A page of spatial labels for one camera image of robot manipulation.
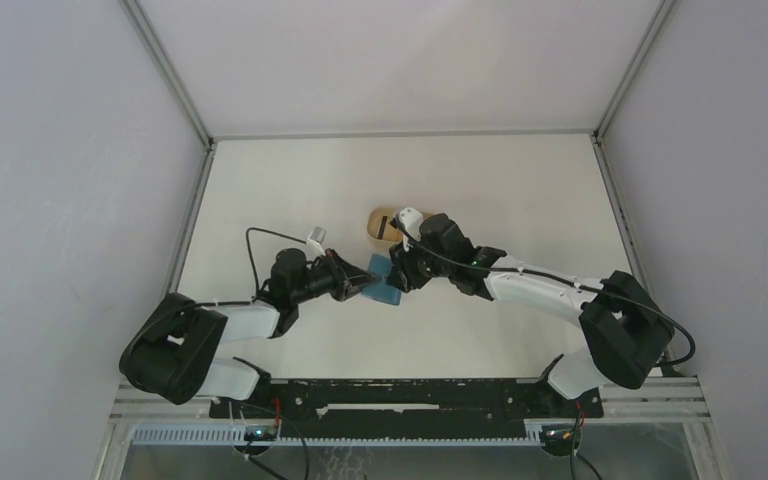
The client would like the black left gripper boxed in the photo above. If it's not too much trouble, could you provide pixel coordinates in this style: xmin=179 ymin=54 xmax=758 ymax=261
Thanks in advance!
xmin=291 ymin=248 xmax=379 ymax=305

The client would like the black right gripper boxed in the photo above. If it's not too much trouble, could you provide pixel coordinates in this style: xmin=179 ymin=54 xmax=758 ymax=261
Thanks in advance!
xmin=385 ymin=231 xmax=453 ymax=294

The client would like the blue leather card holder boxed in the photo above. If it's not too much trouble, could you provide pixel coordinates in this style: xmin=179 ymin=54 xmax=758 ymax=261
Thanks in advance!
xmin=361 ymin=254 xmax=402 ymax=306

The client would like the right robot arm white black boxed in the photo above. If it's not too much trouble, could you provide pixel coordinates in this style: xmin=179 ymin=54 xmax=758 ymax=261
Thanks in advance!
xmin=387 ymin=207 xmax=696 ymax=416

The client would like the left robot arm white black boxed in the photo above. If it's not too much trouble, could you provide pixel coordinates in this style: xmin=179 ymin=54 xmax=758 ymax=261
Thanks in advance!
xmin=118 ymin=248 xmax=381 ymax=417

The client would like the beige oval plastic tray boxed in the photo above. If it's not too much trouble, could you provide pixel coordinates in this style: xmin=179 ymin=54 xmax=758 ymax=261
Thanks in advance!
xmin=366 ymin=206 xmax=402 ymax=248

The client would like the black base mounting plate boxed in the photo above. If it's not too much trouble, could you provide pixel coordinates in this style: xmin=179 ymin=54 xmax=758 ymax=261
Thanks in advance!
xmin=247 ymin=378 xmax=604 ymax=419

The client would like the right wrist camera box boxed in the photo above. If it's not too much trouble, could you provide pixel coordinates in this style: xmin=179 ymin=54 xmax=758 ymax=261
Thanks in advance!
xmin=394 ymin=207 xmax=425 ymax=237

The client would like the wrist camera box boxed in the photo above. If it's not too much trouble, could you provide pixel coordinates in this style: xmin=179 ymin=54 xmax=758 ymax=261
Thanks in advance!
xmin=394 ymin=207 xmax=425 ymax=237
xmin=308 ymin=227 xmax=327 ymax=243

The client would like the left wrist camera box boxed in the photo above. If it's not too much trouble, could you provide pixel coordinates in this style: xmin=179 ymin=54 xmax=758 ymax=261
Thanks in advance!
xmin=308 ymin=227 xmax=327 ymax=243

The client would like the black left camera cable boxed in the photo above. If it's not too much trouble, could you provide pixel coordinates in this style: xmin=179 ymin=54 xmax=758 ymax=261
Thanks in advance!
xmin=245 ymin=227 xmax=311 ymax=299

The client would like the white slotted cable duct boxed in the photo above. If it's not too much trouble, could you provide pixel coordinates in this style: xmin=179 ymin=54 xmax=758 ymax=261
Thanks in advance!
xmin=131 ymin=424 xmax=544 ymax=447

